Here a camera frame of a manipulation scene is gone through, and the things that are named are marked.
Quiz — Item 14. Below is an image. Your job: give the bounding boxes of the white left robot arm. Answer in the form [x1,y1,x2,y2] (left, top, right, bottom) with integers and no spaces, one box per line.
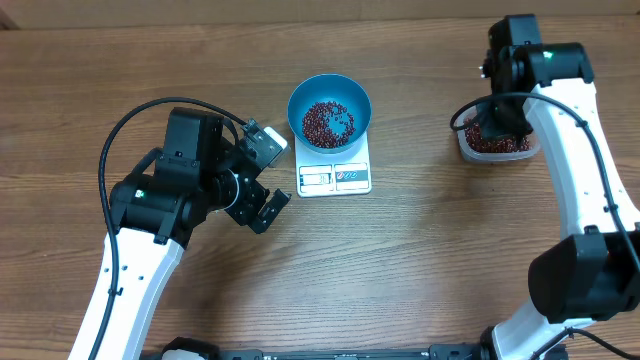
[70,107,290,359]

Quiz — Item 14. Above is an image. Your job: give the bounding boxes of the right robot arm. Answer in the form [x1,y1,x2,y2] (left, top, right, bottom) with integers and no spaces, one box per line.
[483,14,639,359]

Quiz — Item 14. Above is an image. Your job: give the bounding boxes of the clear plastic container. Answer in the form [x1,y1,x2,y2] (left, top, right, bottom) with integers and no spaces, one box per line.
[453,105,541,163]

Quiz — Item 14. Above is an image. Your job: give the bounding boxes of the white kitchen scale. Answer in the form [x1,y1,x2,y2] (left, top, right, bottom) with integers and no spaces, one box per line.
[295,134,373,198]

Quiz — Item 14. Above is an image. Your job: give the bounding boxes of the red beans in bowl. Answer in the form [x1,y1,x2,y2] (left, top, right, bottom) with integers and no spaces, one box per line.
[302,101,356,149]

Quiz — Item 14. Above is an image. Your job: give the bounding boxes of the blue bowl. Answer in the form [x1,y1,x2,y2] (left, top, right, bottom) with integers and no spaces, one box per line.
[287,74,373,154]

